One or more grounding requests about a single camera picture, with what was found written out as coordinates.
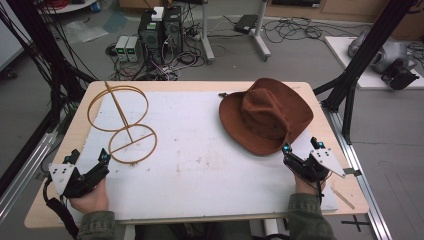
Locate white floor board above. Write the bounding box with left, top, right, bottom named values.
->
left=323, top=35, right=424, bottom=91

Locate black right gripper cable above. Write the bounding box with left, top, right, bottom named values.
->
left=313, top=171, right=325, bottom=205

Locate grey shell object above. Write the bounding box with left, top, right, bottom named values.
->
left=347, top=30, right=418, bottom=75

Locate black computer tower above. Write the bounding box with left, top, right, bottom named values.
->
left=162, top=6, right=184, bottom=56
left=137, top=9, right=165, bottom=66

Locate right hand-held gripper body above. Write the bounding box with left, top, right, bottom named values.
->
left=282, top=147, right=347, bottom=184

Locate black frame strut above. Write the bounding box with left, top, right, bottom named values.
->
left=313, top=0, right=418, bottom=145

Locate teal sheet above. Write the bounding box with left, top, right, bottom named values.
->
left=102, top=11, right=130, bottom=34

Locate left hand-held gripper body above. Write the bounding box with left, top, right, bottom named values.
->
left=48, top=162, right=111, bottom=200

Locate black floor cable tangle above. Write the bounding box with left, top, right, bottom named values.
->
left=262, top=15, right=363, bottom=45

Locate white box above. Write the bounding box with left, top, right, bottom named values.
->
left=151, top=6, right=165, bottom=22

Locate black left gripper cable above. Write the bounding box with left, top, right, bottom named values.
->
left=41, top=175, right=80, bottom=240

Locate round white table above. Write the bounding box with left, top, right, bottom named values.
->
left=37, top=0, right=98, bottom=15

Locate black frame with cables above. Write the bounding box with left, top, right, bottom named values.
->
left=0, top=0, right=98, bottom=198

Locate flat black box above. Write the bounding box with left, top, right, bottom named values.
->
left=233, top=14, right=260, bottom=35

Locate brown felt hat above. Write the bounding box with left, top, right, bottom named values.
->
left=218, top=77, right=315, bottom=157

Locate golden ring hat stand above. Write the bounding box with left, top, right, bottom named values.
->
left=86, top=80, right=159, bottom=166

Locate aluminium rail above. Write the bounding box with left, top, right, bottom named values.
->
left=0, top=130, right=60, bottom=223
left=321, top=102, right=395, bottom=240

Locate clear plastic sheet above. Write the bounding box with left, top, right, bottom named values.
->
left=62, top=19, right=110, bottom=44

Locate white foam mat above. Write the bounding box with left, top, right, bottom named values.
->
left=68, top=90, right=340, bottom=223

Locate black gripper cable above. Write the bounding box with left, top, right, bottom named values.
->
left=41, top=175, right=80, bottom=240
left=313, top=171, right=325, bottom=205

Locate cable tangle by computers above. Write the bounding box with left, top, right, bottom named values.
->
left=105, top=42, right=208, bottom=82

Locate person's right hand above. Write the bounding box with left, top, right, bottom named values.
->
left=294, top=173, right=328, bottom=197

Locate white table leg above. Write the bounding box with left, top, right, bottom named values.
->
left=199, top=0, right=216, bottom=65
left=251, top=0, right=272, bottom=62

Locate grey power supply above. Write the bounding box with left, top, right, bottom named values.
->
left=114, top=35, right=130, bottom=63
left=125, top=35, right=142, bottom=63

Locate person's left hand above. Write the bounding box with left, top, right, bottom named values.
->
left=69, top=177, right=110, bottom=215

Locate black device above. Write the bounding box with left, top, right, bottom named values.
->
left=380, top=58, right=421, bottom=91

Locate thin wooden stick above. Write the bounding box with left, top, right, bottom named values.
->
left=329, top=186, right=357, bottom=211

